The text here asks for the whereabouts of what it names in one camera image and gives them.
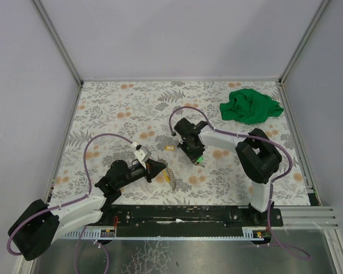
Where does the green key tag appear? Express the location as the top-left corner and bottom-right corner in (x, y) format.
(196, 156), (205, 167)

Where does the patterned bracelet keyring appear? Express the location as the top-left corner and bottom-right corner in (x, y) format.
(165, 167), (177, 191)

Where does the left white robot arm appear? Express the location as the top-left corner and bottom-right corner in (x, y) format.
(7, 159), (167, 261)

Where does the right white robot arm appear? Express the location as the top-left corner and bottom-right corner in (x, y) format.
(171, 118), (282, 212)

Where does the floral table mat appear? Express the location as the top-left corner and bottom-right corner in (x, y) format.
(50, 80), (311, 206)

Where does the yellow key tag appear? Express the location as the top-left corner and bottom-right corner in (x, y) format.
(165, 146), (176, 151)

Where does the green crumpled cloth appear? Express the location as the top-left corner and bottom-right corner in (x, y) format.
(220, 88), (284, 124)

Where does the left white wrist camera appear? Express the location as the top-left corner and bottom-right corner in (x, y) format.
(131, 142), (151, 168)

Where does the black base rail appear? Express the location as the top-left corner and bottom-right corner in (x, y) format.
(96, 205), (283, 238)

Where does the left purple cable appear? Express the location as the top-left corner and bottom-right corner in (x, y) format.
(6, 133), (137, 274)

